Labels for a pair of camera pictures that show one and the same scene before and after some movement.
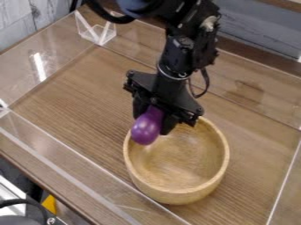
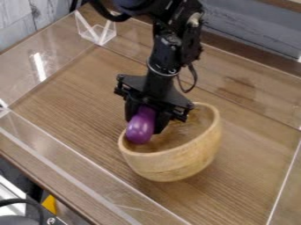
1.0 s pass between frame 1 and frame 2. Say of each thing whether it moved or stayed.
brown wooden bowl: moved
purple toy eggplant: moved
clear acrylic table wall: stayed
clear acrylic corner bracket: stayed
